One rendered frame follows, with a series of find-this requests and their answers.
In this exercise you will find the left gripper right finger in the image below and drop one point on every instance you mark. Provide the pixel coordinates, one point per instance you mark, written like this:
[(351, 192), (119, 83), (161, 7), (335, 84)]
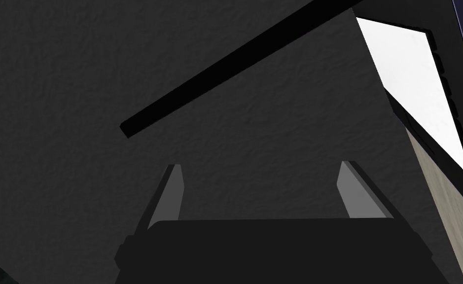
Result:
[(357, 197)]

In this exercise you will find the black long bar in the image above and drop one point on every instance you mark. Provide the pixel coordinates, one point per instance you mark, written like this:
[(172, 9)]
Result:
[(235, 65)]

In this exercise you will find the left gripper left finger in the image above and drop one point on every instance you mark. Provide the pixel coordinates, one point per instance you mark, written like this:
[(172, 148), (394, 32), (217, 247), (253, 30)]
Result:
[(170, 197)]

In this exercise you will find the white window with black frame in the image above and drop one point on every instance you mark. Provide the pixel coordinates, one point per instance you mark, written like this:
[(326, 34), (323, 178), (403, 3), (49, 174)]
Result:
[(412, 75)]

